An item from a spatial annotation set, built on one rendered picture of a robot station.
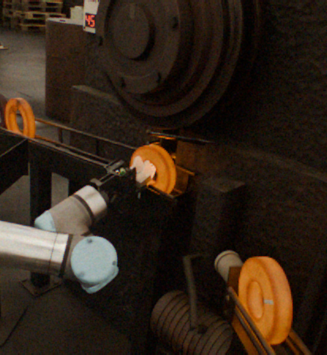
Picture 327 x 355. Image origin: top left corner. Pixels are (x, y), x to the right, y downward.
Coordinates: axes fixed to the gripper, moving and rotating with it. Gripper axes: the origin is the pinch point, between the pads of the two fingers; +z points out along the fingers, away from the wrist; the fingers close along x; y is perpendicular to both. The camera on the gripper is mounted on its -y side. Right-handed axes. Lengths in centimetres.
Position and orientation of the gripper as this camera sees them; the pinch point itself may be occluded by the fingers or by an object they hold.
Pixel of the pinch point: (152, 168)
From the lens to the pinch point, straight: 117.2
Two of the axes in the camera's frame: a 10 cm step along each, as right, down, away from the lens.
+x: -7.2, -3.5, 6.0
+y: -1.0, -8.0, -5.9
